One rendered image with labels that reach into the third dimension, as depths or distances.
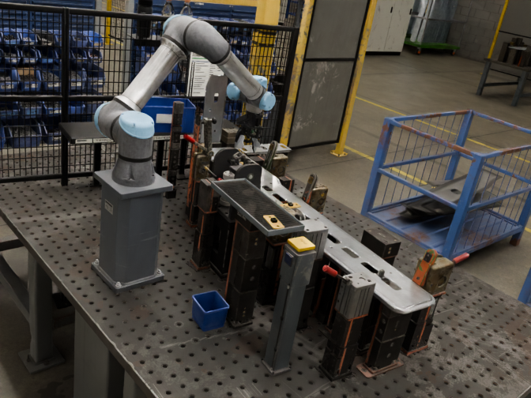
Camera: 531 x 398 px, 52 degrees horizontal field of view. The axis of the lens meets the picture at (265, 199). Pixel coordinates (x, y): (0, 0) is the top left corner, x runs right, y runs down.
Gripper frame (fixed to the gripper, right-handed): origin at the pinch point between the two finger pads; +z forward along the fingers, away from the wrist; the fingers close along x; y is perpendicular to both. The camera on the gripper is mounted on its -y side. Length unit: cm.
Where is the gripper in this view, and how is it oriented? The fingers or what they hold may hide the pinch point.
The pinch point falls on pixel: (244, 151)
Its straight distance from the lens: 255.9
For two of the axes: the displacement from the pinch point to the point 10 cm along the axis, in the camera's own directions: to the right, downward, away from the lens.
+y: 5.3, 4.4, -7.3
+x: 8.3, -0.9, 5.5
